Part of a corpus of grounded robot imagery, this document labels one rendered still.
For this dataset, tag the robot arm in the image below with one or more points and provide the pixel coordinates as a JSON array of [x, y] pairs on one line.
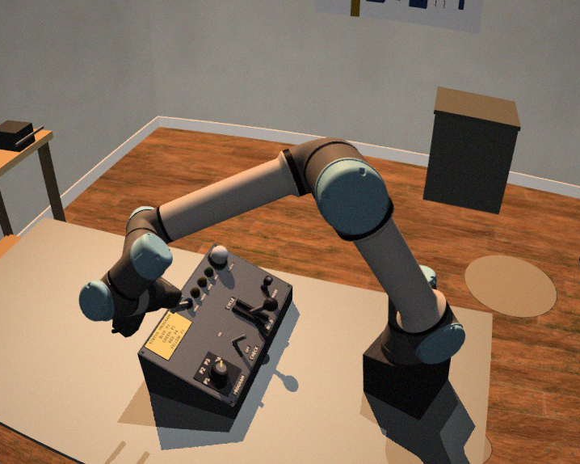
[[350, 195]]

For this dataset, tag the black control console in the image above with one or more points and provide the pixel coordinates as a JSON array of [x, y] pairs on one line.
[[208, 355]]

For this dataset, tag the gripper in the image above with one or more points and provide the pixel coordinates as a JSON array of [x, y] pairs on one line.
[[153, 299]]

